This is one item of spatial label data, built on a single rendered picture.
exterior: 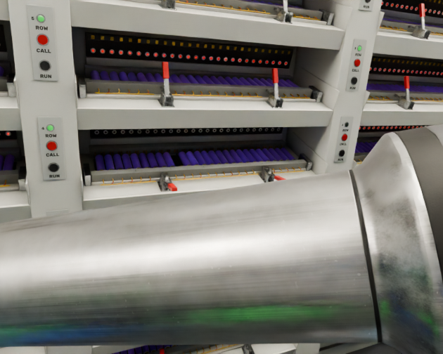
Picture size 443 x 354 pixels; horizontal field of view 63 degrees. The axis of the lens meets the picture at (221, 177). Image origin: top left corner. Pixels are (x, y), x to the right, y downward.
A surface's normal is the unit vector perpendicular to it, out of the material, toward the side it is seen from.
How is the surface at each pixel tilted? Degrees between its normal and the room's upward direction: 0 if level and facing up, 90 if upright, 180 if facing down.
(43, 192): 90
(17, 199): 16
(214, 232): 43
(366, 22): 90
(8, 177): 106
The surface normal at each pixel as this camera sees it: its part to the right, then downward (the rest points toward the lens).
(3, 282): -0.33, -0.21
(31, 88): 0.38, 0.31
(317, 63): -0.92, 0.07
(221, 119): 0.35, 0.55
